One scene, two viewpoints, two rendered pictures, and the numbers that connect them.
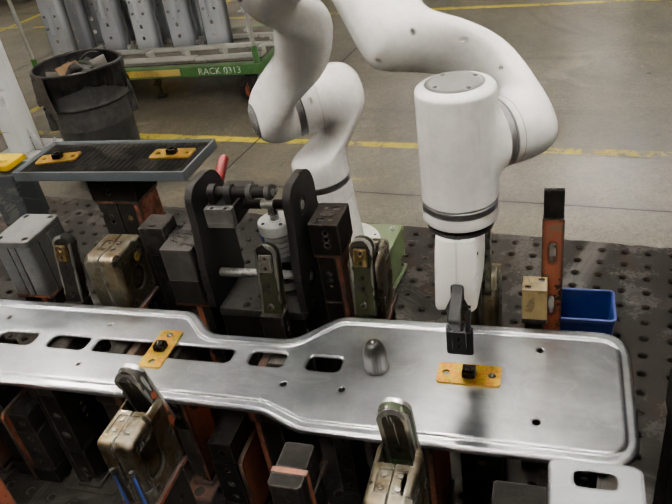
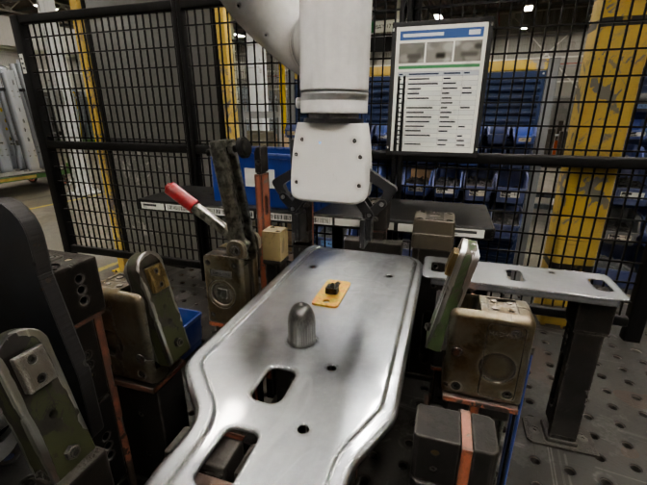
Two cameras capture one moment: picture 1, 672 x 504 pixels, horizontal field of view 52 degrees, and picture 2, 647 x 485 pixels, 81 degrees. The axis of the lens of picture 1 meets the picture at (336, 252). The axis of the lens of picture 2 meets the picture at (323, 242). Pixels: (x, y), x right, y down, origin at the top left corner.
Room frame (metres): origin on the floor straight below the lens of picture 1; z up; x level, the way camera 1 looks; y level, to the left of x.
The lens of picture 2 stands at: (0.71, 0.35, 1.25)
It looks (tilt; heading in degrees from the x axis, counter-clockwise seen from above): 19 degrees down; 267
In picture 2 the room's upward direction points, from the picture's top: straight up
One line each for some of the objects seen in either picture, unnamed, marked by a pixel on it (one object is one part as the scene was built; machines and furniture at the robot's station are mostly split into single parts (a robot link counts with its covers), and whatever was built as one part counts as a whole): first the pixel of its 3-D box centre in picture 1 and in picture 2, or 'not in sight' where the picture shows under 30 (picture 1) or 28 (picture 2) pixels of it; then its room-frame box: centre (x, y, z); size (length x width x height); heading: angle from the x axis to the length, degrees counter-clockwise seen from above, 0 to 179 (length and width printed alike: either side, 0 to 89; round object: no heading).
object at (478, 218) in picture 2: not in sight; (305, 207); (0.70, -0.62, 1.02); 0.90 x 0.22 x 0.03; 159
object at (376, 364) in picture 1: (375, 358); (301, 327); (0.71, -0.03, 1.02); 0.03 x 0.03 x 0.07
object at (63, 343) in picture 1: (81, 407); not in sight; (0.91, 0.49, 0.84); 0.13 x 0.11 x 0.29; 159
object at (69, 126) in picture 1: (96, 123); not in sight; (3.76, 1.20, 0.36); 0.54 x 0.50 x 0.73; 153
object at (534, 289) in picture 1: (533, 379); (278, 323); (0.75, -0.26, 0.88); 0.04 x 0.04 x 0.36; 69
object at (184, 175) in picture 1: (114, 159); not in sight; (1.23, 0.38, 1.16); 0.37 x 0.14 x 0.02; 69
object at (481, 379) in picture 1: (468, 372); (332, 290); (0.67, -0.15, 1.01); 0.08 x 0.04 x 0.01; 69
